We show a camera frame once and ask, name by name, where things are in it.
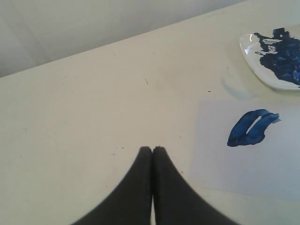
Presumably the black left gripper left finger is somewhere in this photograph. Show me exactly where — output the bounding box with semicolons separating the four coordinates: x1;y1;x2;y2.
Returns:
74;147;152;225

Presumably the white sheet of paper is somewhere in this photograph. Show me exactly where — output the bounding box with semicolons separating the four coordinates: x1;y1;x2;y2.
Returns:
191;100;300;201

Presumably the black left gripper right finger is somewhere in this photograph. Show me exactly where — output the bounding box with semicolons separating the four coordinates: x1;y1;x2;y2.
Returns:
152;146;237;225

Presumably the white plate with blue paint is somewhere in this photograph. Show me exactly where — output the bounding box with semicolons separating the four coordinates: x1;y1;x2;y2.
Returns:
239;25;300;91

